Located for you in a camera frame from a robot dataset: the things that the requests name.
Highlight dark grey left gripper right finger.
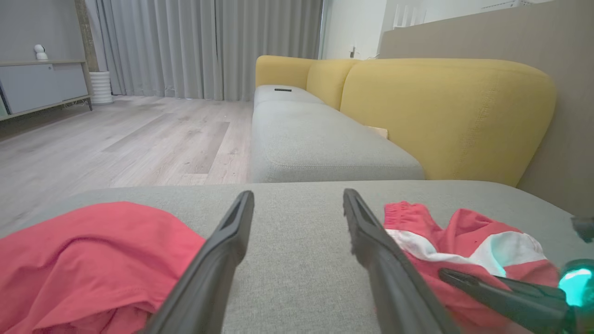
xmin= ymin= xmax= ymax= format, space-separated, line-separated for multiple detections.
xmin=342 ymin=188 xmax=461 ymax=334

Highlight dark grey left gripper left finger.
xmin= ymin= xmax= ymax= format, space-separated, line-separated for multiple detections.
xmin=143 ymin=190 xmax=255 ymax=334

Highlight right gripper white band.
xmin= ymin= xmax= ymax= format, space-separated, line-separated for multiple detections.
xmin=438 ymin=217 xmax=594 ymax=334

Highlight red and white shorts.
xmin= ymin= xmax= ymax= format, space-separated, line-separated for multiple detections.
xmin=383 ymin=200 xmax=562 ymax=334

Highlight red basketball jersey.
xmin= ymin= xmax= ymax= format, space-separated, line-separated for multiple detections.
xmin=0 ymin=201 xmax=206 ymax=334

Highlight large grey sofa ottoman cushion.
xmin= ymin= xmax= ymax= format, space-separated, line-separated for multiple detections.
xmin=0 ymin=180 xmax=594 ymax=334

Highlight grey sofa seat cushion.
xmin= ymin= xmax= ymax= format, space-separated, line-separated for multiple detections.
xmin=251 ymin=101 xmax=425 ymax=184
xmin=253 ymin=84 xmax=325 ymax=107

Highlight small yellow sofa backrest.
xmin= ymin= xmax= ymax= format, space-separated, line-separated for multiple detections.
xmin=306 ymin=59 xmax=360 ymax=111

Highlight white ribbed vase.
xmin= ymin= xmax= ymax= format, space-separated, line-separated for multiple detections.
xmin=89 ymin=71 xmax=114 ymax=105

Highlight yellow sofa armrest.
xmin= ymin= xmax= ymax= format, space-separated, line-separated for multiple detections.
xmin=255 ymin=55 xmax=318 ymax=90

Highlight grey pleated curtain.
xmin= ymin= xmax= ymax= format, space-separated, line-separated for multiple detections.
xmin=86 ymin=0 xmax=324 ymax=102

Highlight grey and wood cabinet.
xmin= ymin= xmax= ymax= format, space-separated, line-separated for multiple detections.
xmin=0 ymin=59 xmax=93 ymax=122

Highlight white slatted rack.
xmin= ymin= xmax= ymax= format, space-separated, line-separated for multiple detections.
xmin=394 ymin=4 xmax=426 ymax=29

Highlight brown wooden shelf upright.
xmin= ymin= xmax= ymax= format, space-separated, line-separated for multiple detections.
xmin=74 ymin=0 xmax=99 ymax=72

